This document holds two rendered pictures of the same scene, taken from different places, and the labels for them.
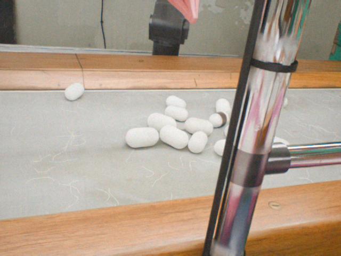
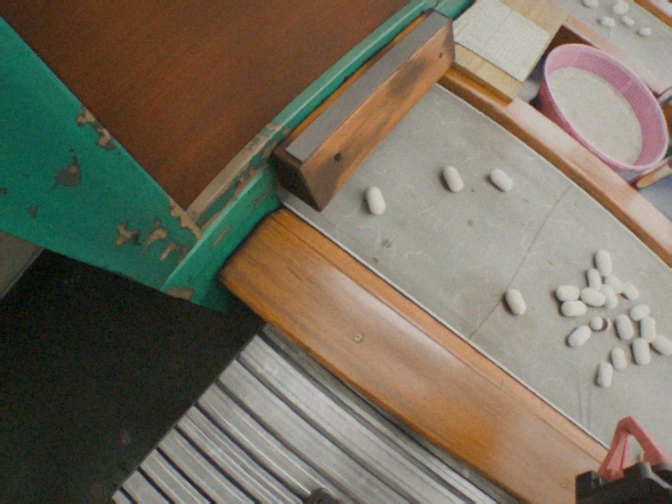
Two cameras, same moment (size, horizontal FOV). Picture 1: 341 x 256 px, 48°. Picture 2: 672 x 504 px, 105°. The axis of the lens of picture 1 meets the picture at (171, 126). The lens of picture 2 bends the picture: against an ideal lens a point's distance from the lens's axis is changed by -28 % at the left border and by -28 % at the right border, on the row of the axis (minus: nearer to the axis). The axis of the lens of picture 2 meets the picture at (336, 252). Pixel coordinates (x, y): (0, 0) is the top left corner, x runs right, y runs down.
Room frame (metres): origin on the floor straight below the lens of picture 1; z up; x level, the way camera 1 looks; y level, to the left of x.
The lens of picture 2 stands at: (0.79, -0.23, 1.13)
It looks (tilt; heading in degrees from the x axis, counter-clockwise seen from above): 75 degrees down; 234
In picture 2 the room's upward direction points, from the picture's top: 7 degrees clockwise
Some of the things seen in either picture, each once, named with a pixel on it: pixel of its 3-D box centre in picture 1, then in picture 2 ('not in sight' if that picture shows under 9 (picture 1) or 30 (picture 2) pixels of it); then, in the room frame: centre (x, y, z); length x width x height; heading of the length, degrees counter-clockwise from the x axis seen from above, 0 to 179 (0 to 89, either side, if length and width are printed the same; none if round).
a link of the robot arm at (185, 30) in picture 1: (169, 30); not in sight; (0.87, 0.04, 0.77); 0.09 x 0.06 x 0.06; 88
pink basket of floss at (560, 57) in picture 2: not in sight; (593, 116); (0.18, -0.32, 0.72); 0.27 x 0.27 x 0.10
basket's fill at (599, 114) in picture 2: not in sight; (589, 119); (0.18, -0.32, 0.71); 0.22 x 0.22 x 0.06
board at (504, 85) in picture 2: not in sight; (507, 28); (0.27, -0.52, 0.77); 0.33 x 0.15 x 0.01; 23
